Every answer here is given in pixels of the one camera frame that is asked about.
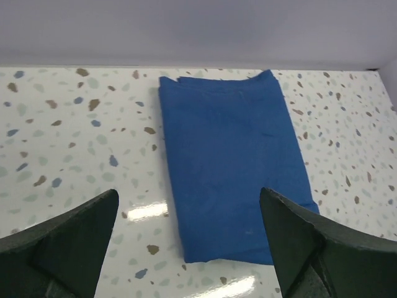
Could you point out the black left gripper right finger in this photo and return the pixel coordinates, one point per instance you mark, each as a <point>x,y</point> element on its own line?
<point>316,257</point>

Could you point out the blue surgical cloth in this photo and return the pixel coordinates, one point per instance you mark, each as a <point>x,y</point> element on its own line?
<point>225,141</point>

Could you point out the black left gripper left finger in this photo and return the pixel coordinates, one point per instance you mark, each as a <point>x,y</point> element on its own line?
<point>62,256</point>

